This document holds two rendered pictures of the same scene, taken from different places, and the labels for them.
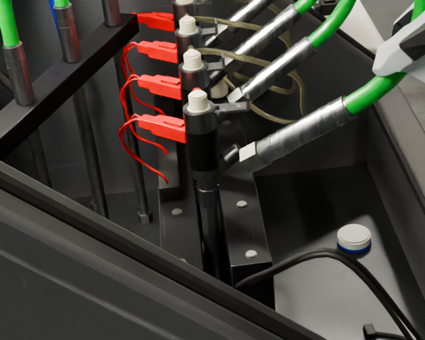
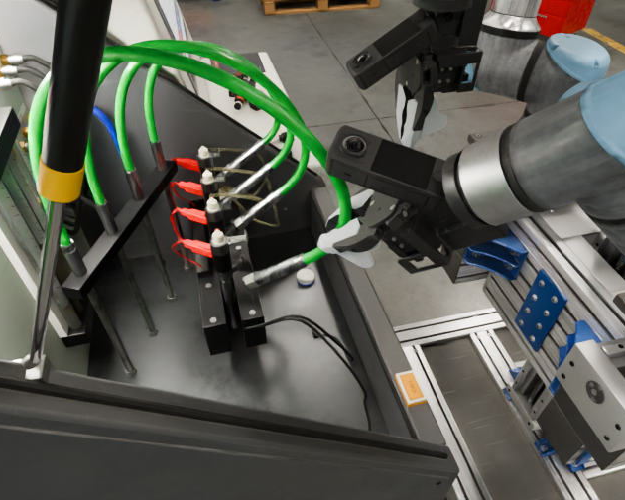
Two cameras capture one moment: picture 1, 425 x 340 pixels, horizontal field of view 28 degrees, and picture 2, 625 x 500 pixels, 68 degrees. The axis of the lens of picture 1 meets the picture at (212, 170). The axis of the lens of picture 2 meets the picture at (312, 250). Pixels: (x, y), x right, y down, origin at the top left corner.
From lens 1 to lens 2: 0.16 m
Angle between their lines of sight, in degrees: 15
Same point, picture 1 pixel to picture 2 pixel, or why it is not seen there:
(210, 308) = (239, 432)
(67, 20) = (133, 178)
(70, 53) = (137, 195)
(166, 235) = (203, 301)
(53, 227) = (149, 419)
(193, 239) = (219, 304)
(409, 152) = not seen: hidden behind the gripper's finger
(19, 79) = (107, 222)
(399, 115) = (328, 208)
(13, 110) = (106, 239)
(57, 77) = (130, 212)
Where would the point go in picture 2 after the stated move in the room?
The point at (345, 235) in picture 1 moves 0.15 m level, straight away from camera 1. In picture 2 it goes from (301, 276) to (299, 230)
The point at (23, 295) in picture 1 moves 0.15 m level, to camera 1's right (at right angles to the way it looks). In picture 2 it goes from (134, 452) to (321, 411)
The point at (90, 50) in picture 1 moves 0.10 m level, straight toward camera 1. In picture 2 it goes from (149, 190) to (157, 226)
